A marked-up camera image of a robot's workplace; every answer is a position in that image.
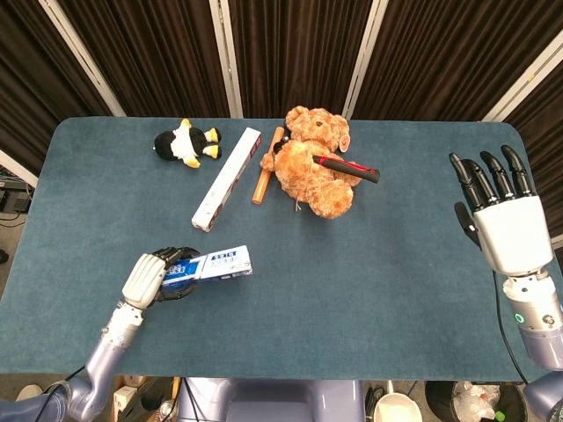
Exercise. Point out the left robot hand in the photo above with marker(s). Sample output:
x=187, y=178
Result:
x=143, y=281

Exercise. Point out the round teddy hang tag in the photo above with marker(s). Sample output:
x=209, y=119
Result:
x=343, y=143

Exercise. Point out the black white penguin plush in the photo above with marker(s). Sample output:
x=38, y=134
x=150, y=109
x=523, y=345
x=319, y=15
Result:
x=184, y=143

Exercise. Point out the white partition frame post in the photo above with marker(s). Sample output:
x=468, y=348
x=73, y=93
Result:
x=226, y=57
x=557, y=242
x=17, y=167
x=83, y=57
x=363, y=57
x=523, y=79

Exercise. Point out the dark brown pleated curtain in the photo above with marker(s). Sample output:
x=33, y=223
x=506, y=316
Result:
x=154, y=57
x=294, y=53
x=547, y=132
x=440, y=57
x=35, y=88

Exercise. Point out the blue felt table cover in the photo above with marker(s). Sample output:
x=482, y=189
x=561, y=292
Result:
x=308, y=316

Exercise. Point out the wooden rolling pin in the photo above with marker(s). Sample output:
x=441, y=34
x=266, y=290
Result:
x=261, y=186

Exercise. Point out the white bowl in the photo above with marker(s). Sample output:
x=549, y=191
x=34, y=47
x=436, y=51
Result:
x=396, y=409

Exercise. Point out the long white box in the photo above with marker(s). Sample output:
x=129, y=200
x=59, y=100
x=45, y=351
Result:
x=228, y=176

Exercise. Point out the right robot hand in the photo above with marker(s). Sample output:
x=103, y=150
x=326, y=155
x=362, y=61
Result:
x=514, y=233

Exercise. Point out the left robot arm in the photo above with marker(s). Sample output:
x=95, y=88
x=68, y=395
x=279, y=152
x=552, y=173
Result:
x=105, y=356

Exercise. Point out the brown teddy bear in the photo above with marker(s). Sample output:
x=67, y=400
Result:
x=312, y=184

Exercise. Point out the black trash bin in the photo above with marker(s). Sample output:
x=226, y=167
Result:
x=440, y=404

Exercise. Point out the small cardboard box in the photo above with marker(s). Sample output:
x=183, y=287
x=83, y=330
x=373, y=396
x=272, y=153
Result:
x=123, y=402

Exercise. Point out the black floor equipment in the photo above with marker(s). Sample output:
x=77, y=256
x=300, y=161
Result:
x=13, y=200

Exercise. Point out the lavender robot torso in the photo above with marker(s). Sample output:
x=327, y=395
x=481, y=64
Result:
x=272, y=402

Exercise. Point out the blue white toothpaste box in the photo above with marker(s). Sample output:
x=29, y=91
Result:
x=224, y=264

